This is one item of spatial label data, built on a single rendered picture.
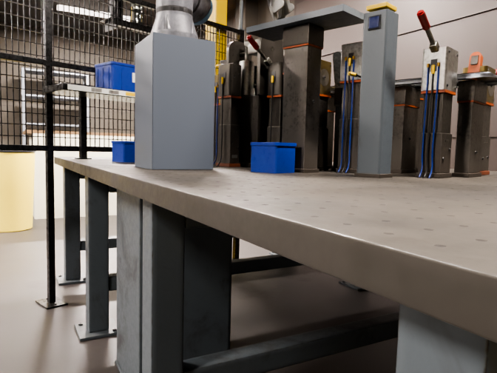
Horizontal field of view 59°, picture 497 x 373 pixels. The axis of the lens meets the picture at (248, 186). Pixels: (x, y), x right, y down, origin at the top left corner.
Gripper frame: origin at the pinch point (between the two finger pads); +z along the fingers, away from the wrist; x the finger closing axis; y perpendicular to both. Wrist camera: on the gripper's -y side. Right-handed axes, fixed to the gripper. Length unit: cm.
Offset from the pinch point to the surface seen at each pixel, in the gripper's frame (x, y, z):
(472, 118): 33, 51, 32
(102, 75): -20, -100, 9
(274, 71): 6.9, -7.7, 14.8
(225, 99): -2.2, -24.1, 24.5
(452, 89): 22, 49, 24
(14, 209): -15, -308, 101
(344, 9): -4.3, 31.1, 4.4
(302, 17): -6.3, 17.7, 4.0
